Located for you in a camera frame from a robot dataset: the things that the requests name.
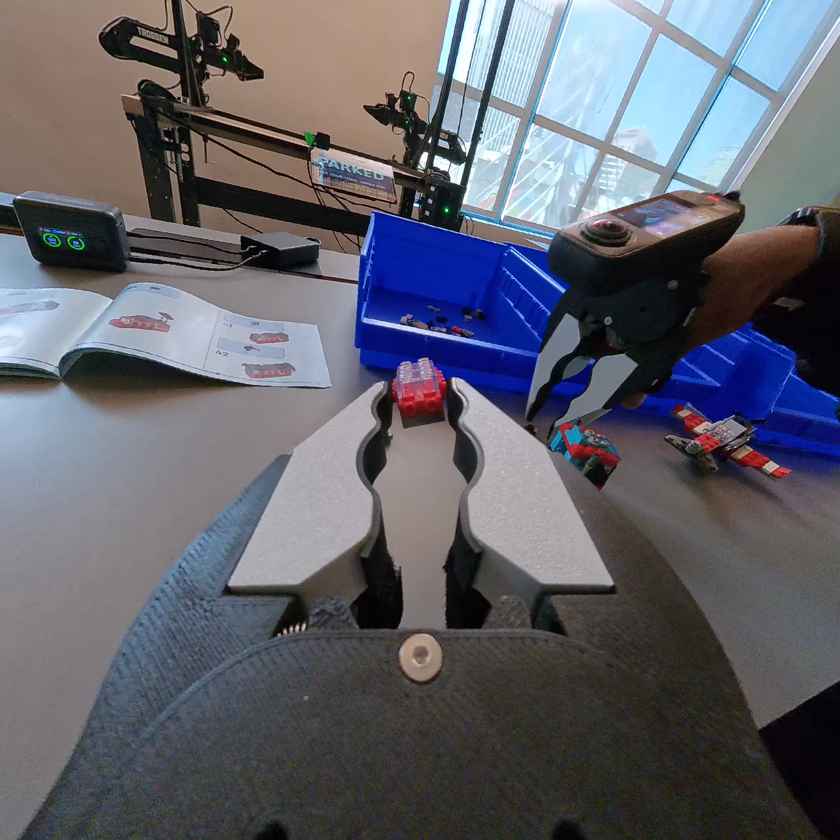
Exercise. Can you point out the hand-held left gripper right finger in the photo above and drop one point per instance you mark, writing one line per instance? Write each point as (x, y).
(525, 512)

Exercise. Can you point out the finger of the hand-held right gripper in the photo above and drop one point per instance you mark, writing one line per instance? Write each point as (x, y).
(610, 384)
(550, 358)

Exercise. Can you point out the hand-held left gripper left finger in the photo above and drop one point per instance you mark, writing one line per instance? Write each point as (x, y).
(315, 512)

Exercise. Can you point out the teal red toy brick robot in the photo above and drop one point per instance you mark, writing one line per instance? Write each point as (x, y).
(584, 449)

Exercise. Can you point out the red clear toy brick assembly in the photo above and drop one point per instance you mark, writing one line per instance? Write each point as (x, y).
(420, 400)

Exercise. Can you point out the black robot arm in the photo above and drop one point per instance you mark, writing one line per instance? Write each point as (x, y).
(410, 121)
(138, 43)

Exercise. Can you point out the grey desk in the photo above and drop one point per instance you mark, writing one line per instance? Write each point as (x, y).
(164, 492)

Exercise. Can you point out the person's right hand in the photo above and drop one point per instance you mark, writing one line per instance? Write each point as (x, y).
(761, 282)

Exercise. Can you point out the pile of small toy bricks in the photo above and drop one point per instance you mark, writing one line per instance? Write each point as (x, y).
(446, 321)

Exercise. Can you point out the red white toy brick plane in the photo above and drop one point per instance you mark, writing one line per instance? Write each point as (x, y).
(722, 436)

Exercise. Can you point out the black wristwatch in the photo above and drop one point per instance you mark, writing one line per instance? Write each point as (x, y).
(804, 216)

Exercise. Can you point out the black box green lights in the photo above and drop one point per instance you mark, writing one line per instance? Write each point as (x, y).
(439, 203)

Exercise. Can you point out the large grid window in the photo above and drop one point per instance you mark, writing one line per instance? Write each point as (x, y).
(656, 79)

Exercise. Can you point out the grey table brown edge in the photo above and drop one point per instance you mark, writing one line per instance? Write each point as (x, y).
(341, 259)

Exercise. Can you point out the toy brick instruction booklet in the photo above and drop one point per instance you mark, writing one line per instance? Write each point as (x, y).
(164, 328)

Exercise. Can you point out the black adapter box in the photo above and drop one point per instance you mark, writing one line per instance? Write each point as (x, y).
(282, 248)

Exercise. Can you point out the clear printed sign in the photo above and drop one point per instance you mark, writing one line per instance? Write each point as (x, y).
(354, 174)

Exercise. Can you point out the black tall stand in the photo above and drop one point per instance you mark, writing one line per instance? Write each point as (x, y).
(506, 26)

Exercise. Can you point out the small black green clamp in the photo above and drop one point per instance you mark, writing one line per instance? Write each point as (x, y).
(317, 140)

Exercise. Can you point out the black charger green display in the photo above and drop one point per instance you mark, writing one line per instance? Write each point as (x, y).
(72, 210)

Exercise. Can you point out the black metal rig frame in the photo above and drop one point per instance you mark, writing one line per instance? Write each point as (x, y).
(164, 184)

